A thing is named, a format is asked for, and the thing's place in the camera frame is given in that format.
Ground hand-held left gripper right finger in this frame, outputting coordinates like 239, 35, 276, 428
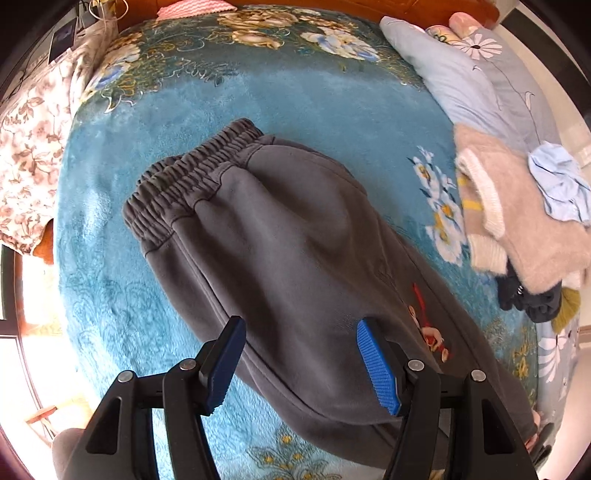
356, 316, 541, 480

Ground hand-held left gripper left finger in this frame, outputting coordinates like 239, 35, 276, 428
65, 315, 247, 480

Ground grey sweatpants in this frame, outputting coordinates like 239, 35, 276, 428
122, 117, 539, 462

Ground beige fuzzy sweater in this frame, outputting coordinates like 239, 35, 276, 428
455, 124, 591, 294

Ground dark garment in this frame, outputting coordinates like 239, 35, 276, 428
498, 258, 564, 324

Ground person's foot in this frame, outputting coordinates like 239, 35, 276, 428
524, 411, 555, 462

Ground person's leg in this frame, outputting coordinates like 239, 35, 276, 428
51, 427, 93, 480

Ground yellow garment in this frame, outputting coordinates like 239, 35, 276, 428
551, 286, 583, 333

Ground blue floral blanket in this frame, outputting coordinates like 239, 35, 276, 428
53, 4, 541, 480

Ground light blue garment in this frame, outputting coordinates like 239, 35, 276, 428
529, 141, 591, 222

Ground grey-blue floral quilt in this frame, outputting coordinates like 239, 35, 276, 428
381, 16, 591, 407

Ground brown floral cloth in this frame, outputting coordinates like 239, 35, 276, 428
0, 18, 121, 257

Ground pink striped cloth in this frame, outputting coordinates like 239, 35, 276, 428
156, 0, 236, 21

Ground dark bedside object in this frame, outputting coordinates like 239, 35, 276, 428
46, 23, 77, 61

